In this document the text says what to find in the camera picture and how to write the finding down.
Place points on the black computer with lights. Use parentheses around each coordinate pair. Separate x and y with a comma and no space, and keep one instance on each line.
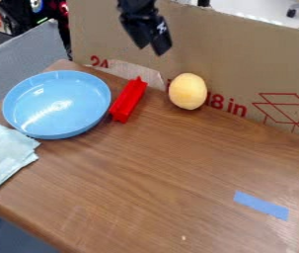
(25,14)

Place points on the light blue folded cloth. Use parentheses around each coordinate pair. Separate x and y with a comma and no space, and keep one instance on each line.
(18,152)

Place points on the grey partition panel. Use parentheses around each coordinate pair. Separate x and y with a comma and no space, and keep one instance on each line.
(29,53)

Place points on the blue plate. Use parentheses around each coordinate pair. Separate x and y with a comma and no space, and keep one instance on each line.
(57,104)

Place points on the cardboard box wall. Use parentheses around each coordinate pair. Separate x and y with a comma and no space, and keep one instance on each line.
(246,58)

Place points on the blue tape strip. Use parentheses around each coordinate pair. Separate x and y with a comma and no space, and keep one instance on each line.
(261,205)

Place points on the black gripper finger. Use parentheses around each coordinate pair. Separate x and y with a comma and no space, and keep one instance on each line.
(160,36)
(137,26)

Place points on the red rectangular block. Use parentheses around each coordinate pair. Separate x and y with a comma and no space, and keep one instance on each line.
(129,99)

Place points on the yellow ball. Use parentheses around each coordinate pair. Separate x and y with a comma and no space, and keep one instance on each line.
(188,91)

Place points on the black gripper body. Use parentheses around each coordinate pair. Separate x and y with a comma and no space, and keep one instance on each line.
(137,9)

